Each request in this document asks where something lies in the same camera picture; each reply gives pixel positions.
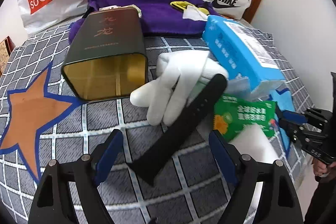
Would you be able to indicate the dark green tea tin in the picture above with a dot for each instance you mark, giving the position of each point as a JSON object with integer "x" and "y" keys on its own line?
{"x": 107, "y": 58}

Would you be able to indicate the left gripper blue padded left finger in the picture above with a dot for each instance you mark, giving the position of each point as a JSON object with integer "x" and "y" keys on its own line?
{"x": 104, "y": 156}

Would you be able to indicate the green snack packet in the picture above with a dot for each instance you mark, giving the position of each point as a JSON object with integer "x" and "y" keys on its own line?
{"x": 232, "y": 115}

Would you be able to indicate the blue tissue box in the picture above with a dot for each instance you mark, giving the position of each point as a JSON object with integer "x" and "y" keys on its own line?
{"x": 242, "y": 55}

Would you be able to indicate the patterned book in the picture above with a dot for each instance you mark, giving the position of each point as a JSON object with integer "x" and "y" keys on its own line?
{"x": 6, "y": 48}

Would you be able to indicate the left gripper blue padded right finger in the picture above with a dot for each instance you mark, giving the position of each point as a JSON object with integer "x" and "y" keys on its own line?
{"x": 226, "y": 155}

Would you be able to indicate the purple towel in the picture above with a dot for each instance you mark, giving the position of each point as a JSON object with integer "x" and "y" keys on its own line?
{"x": 158, "y": 18}

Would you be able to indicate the white cotton glove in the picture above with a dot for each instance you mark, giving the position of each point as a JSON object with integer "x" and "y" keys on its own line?
{"x": 177, "y": 74}

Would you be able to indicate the person's right hand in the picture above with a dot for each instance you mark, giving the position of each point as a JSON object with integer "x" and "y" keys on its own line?
{"x": 319, "y": 168}

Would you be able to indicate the yellow black pouch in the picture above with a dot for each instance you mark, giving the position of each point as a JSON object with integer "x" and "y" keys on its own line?
{"x": 183, "y": 5}

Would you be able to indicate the fruit print wipe packet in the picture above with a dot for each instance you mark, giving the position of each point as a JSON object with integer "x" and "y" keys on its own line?
{"x": 108, "y": 8}

